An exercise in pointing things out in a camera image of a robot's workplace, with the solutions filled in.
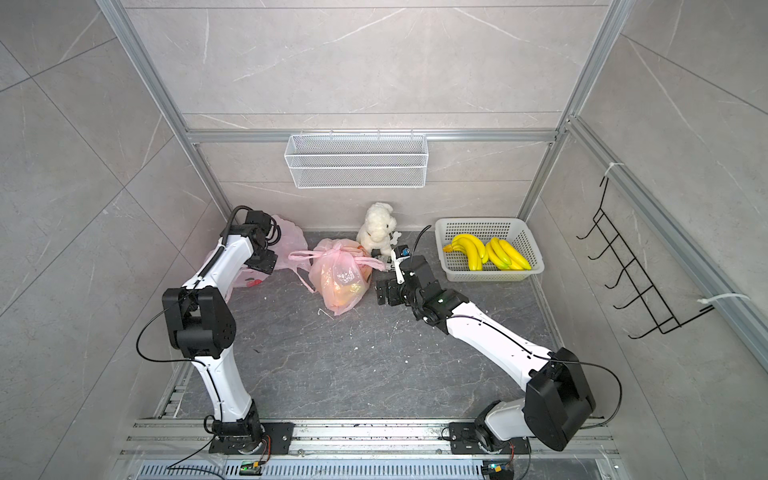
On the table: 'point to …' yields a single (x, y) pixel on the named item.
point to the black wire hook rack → (647, 292)
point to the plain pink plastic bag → (291, 250)
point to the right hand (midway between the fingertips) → (390, 280)
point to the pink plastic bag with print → (340, 270)
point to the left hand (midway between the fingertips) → (252, 258)
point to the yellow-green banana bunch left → (471, 247)
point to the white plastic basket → (514, 231)
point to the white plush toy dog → (376, 230)
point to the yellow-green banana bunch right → (505, 256)
